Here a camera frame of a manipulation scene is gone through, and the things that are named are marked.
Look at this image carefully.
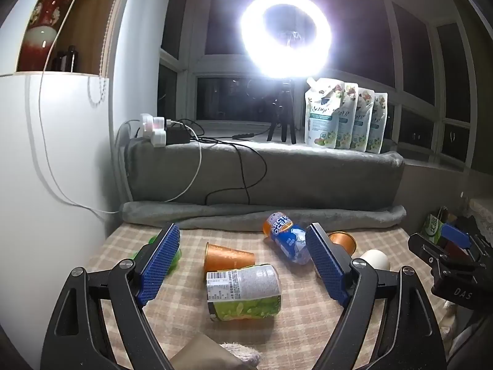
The rolled grey blanket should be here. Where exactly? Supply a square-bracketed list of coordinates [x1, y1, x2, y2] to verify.
[122, 200, 407, 232]

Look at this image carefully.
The ring light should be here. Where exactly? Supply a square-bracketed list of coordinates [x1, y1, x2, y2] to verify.
[239, 0, 332, 80]

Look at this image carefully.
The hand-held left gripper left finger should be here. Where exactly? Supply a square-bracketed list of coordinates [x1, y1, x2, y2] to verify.
[39, 222, 182, 370]

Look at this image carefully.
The green packet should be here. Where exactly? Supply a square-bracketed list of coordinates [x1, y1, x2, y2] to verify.
[420, 213, 444, 244]

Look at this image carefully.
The white charging cable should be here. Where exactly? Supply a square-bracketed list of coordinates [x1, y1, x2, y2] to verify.
[164, 121, 203, 203]

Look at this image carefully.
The black tripod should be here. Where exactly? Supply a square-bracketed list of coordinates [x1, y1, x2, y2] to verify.
[267, 78, 297, 144]

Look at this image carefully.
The white bead chain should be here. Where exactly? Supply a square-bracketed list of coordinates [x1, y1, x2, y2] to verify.
[87, 0, 128, 105]

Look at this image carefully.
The checked tablecloth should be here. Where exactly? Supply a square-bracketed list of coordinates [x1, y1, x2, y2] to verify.
[87, 221, 459, 370]

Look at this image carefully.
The white cabinet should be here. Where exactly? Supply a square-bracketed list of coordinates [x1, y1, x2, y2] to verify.
[0, 0, 164, 355]

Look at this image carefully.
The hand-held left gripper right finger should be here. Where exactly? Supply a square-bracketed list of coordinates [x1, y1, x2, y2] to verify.
[305, 222, 448, 370]

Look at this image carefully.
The white plug adapter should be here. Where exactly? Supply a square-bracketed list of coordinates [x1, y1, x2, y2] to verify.
[148, 129, 168, 149]
[139, 113, 166, 131]

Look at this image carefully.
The window frame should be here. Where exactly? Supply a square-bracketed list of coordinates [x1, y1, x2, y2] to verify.
[157, 0, 493, 172]

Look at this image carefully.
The long white cable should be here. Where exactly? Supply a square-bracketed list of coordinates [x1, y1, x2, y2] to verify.
[28, 0, 124, 215]

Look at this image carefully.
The white refill pouch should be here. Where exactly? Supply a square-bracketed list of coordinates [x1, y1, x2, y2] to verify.
[334, 82, 360, 150]
[365, 92, 388, 154]
[304, 77, 346, 148]
[351, 87, 377, 153]

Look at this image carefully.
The white cup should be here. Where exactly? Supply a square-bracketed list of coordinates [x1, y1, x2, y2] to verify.
[358, 249, 390, 271]

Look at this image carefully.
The orange paper cup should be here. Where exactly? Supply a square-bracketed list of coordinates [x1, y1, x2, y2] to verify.
[327, 231, 357, 257]
[202, 242, 256, 280]

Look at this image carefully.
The green drink can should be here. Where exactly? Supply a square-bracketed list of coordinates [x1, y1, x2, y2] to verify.
[206, 264, 283, 322]

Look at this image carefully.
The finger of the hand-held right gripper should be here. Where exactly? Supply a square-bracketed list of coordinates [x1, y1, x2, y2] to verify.
[440, 223, 473, 250]
[407, 232, 452, 267]

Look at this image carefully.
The green plastic bottle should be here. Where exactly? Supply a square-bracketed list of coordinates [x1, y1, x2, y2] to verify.
[133, 234, 182, 278]

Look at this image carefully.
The black cable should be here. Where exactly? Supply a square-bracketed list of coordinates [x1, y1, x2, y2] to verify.
[181, 120, 275, 206]

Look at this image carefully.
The fluffy beige cloth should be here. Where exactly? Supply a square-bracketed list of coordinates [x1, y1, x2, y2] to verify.
[219, 341, 261, 370]

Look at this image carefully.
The brown paper bag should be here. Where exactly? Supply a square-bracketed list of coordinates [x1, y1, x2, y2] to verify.
[169, 333, 241, 370]

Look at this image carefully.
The red and white vase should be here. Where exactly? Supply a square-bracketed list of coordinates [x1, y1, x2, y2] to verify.
[18, 0, 70, 72]

